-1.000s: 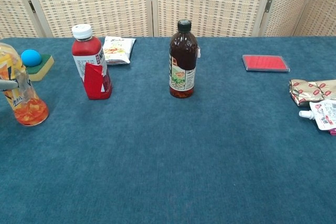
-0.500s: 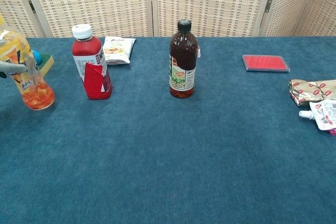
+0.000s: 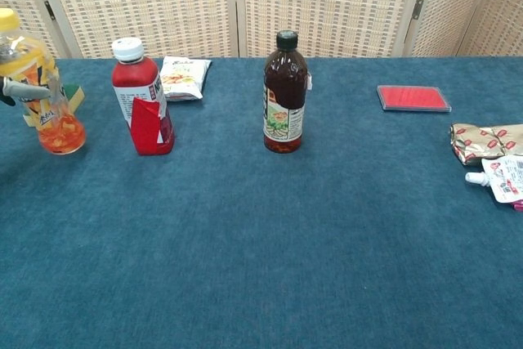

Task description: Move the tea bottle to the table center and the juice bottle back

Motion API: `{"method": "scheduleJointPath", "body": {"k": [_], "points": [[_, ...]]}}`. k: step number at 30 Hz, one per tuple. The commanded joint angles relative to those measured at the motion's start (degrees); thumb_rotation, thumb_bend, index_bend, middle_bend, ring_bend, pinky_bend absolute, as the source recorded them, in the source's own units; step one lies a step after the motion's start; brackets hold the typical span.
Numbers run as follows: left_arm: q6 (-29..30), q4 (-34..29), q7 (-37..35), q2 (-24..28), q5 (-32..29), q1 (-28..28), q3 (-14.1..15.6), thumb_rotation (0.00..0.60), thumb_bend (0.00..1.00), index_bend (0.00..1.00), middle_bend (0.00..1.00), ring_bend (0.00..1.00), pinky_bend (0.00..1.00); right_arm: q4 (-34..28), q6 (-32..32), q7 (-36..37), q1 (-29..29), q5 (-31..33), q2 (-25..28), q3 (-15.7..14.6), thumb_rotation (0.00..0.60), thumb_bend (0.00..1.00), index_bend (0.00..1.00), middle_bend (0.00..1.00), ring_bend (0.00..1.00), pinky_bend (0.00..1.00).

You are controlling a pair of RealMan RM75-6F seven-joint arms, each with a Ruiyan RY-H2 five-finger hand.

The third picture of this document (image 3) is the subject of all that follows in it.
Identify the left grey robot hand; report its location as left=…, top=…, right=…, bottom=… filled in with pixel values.
left=0, top=77, right=52, bottom=107

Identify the yellow iced tea bottle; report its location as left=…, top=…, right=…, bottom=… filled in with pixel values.
left=0, top=8, right=87, bottom=156

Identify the dark brown tea bottle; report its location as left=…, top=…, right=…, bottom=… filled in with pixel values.
left=262, top=29, right=314, bottom=154

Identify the green yellow sponge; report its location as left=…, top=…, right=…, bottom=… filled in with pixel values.
left=23, top=83, right=86, bottom=128

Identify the red juice bottle white cap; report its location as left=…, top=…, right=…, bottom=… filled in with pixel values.
left=110, top=37, right=176, bottom=157

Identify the white snack packet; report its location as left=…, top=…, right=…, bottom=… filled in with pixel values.
left=159, top=56, right=212, bottom=103

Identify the blue tablecloth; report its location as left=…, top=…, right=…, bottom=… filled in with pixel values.
left=0, top=56, right=523, bottom=349

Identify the red flat ink pad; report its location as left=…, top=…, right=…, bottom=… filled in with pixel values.
left=376, top=84, right=453, bottom=114

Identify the gold snack wrapper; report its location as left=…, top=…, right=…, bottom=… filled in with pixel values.
left=449, top=122, right=523, bottom=167

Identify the white spout pouch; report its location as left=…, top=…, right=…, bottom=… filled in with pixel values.
left=464, top=155, right=523, bottom=204

